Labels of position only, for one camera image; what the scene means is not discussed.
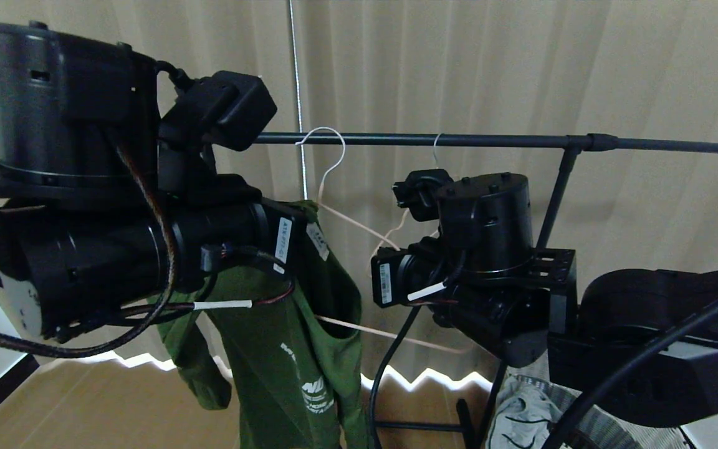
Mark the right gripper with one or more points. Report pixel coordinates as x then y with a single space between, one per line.
421 277

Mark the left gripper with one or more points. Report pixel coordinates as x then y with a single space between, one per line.
116 262

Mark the pink clothes hanger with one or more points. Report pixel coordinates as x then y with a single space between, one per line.
435 153
359 226

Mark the green printed T-shirt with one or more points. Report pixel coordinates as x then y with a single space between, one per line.
284 362

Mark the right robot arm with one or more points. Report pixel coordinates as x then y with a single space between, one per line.
483 218

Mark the black clothes rack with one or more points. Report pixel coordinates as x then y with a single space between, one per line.
521 141

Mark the white laundry basket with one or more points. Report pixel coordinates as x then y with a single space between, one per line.
621 436

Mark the pale grey shorts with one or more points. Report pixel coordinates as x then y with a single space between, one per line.
521 411

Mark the beige curtain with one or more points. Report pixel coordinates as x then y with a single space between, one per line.
521 62

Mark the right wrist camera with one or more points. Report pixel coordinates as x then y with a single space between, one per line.
421 187

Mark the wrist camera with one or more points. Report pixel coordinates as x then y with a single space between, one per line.
234 109
421 187

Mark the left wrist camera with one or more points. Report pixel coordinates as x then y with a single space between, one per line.
234 109

